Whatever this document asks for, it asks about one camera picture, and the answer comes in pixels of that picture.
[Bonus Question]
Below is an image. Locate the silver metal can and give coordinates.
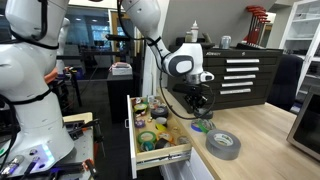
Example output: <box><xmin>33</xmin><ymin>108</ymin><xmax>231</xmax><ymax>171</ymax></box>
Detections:
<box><xmin>219</xmin><ymin>35</ymin><xmax>232</xmax><ymax>50</ymax></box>

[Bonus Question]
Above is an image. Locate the yellow and black striped tape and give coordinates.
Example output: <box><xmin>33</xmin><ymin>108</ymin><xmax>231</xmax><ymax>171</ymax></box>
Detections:
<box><xmin>154</xmin><ymin>123</ymin><xmax>169</xmax><ymax>133</ymax></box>

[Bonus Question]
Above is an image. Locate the black office chair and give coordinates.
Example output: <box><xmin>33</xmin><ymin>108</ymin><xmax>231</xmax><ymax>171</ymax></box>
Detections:
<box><xmin>265</xmin><ymin>54</ymin><xmax>305</xmax><ymax>113</ymax></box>

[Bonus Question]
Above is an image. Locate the yellow green tape roll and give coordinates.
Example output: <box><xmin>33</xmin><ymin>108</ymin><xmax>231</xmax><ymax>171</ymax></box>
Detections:
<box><xmin>133</xmin><ymin>102</ymin><xmax>149</xmax><ymax>115</ymax></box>

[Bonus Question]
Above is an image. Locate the grey duct tape roll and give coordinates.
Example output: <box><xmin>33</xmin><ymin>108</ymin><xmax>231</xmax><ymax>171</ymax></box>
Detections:
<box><xmin>205</xmin><ymin>129</ymin><xmax>242</xmax><ymax>161</ymax></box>

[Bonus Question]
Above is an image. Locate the orange tape roll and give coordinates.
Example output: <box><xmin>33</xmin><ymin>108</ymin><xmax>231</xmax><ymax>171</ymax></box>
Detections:
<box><xmin>157</xmin><ymin>131</ymin><xmax>174</xmax><ymax>143</ymax></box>

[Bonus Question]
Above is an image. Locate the black pedestal cabinet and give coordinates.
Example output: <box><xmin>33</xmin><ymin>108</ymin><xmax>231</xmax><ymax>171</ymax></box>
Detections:
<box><xmin>106</xmin><ymin>71</ymin><xmax>135</xmax><ymax>125</ymax></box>

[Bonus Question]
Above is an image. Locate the teal tape roll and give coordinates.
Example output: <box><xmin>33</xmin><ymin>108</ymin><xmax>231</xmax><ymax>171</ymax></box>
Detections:
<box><xmin>141</xmin><ymin>141</ymin><xmax>156</xmax><ymax>153</ymax></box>

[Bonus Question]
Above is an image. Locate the white shelf cabinet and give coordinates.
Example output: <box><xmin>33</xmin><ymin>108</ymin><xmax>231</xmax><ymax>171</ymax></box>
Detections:
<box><xmin>279</xmin><ymin>0</ymin><xmax>320</xmax><ymax>95</ymax></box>

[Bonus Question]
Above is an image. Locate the purple tape roll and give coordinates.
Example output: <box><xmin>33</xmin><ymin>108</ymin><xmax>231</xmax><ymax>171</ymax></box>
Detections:
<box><xmin>134</xmin><ymin>118</ymin><xmax>146</xmax><ymax>129</ymax></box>

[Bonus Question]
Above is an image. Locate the clear printed packing tape roll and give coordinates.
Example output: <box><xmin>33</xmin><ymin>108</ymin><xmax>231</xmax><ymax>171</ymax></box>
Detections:
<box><xmin>176</xmin><ymin>135</ymin><xmax>191</xmax><ymax>146</ymax></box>

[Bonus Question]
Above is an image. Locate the red T-handle hex key set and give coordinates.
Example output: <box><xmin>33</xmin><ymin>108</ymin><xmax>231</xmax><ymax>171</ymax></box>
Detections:
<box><xmin>243</xmin><ymin>4</ymin><xmax>272</xmax><ymax>47</ymax></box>

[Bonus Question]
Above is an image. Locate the white tape roll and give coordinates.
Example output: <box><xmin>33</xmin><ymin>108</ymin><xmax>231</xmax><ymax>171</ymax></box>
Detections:
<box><xmin>155</xmin><ymin>116</ymin><xmax>168</xmax><ymax>126</ymax></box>

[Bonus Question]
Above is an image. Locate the wide black tape roll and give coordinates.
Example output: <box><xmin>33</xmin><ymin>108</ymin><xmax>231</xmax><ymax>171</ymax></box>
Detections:
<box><xmin>154</xmin><ymin>138</ymin><xmax>172</xmax><ymax>150</ymax></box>

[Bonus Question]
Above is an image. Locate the thin black masking tape ring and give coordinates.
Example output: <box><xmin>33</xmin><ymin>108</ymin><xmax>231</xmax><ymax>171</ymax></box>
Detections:
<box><xmin>194</xmin><ymin>108</ymin><xmax>215</xmax><ymax>121</ymax></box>

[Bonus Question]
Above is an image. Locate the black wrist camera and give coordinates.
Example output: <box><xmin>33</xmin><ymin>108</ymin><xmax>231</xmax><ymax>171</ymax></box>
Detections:
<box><xmin>172</xmin><ymin>83</ymin><xmax>188</xmax><ymax>95</ymax></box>

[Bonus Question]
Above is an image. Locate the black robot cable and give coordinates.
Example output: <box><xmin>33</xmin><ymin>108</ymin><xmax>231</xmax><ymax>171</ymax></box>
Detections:
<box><xmin>158</xmin><ymin>66</ymin><xmax>216</xmax><ymax>121</ymax></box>

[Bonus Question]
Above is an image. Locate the large thin green tape ring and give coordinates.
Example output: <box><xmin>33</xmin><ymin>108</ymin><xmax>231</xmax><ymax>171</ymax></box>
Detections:
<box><xmin>137</xmin><ymin>130</ymin><xmax>158</xmax><ymax>145</ymax></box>

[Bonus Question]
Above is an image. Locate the white squeeze bottle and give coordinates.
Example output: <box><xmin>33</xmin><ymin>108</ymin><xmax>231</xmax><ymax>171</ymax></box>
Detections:
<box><xmin>190</xmin><ymin>19</ymin><xmax>200</xmax><ymax>43</ymax></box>

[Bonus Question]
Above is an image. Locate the white drawer cabinet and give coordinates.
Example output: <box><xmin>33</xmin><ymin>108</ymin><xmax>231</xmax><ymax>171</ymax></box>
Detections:
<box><xmin>159</xmin><ymin>148</ymin><xmax>216</xmax><ymax>180</ymax></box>

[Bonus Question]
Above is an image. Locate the blue tape roll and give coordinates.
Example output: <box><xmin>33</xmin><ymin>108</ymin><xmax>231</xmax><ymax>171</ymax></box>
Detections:
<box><xmin>190</xmin><ymin>119</ymin><xmax>203</xmax><ymax>133</ymax></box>

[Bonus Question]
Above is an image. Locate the silver tool chest handle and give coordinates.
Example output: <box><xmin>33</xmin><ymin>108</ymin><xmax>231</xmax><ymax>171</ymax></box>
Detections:
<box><xmin>225</xmin><ymin>66</ymin><xmax>260</xmax><ymax>73</ymax></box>
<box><xmin>221</xmin><ymin>81</ymin><xmax>254</xmax><ymax>88</ymax></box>
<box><xmin>226</xmin><ymin>58</ymin><xmax>261</xmax><ymax>64</ymax></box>
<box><xmin>219</xmin><ymin>88</ymin><xmax>252</xmax><ymax>96</ymax></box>
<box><xmin>223</xmin><ymin>74</ymin><xmax>257</xmax><ymax>81</ymax></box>

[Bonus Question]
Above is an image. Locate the small grey jar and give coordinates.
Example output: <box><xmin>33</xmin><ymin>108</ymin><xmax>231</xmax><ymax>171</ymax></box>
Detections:
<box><xmin>184</xmin><ymin>31</ymin><xmax>194</xmax><ymax>43</ymax></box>

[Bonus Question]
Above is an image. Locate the pink and white box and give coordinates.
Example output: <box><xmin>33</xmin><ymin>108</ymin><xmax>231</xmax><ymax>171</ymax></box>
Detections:
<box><xmin>110</xmin><ymin>62</ymin><xmax>134</xmax><ymax>76</ymax></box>

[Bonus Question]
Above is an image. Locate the black tool chest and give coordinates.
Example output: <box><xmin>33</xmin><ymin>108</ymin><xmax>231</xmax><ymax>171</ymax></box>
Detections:
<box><xmin>167</xmin><ymin>42</ymin><xmax>284</xmax><ymax>112</ymax></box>

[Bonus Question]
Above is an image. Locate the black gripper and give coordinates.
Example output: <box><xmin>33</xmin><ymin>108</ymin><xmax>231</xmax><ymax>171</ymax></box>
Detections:
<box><xmin>182</xmin><ymin>83</ymin><xmax>212</xmax><ymax>113</ymax></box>

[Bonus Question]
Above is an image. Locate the wooden drawer with white front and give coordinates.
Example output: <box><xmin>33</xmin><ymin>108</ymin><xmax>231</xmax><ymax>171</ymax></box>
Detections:
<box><xmin>125</xmin><ymin>94</ymin><xmax>193</xmax><ymax>180</ymax></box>

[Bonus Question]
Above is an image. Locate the thick black tape roll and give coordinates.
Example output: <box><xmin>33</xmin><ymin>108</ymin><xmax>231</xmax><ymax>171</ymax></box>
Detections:
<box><xmin>150</xmin><ymin>105</ymin><xmax>169</xmax><ymax>120</ymax></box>

